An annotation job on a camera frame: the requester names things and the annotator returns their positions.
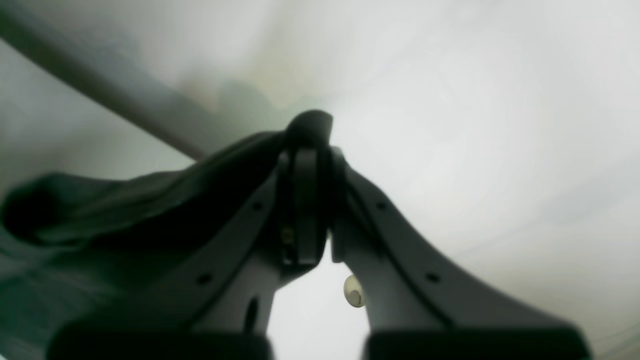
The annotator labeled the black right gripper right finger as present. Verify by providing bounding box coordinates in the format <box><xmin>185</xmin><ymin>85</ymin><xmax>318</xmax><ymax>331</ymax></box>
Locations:
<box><xmin>331</xmin><ymin>147</ymin><xmax>591</xmax><ymax>360</ymax></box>

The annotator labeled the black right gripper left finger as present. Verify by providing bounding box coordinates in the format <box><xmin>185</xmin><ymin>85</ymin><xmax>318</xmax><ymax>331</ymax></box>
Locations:
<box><xmin>47</xmin><ymin>147</ymin><xmax>321</xmax><ymax>360</ymax></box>

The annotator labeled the dark grey T-shirt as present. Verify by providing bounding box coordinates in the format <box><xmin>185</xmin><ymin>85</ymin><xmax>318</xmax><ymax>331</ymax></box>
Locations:
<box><xmin>0</xmin><ymin>110</ymin><xmax>335</xmax><ymax>360</ymax></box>

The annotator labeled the right table grommet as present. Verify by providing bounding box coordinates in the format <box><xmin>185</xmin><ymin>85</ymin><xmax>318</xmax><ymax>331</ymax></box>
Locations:
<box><xmin>343</xmin><ymin>274</ymin><xmax>365</xmax><ymax>308</ymax></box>

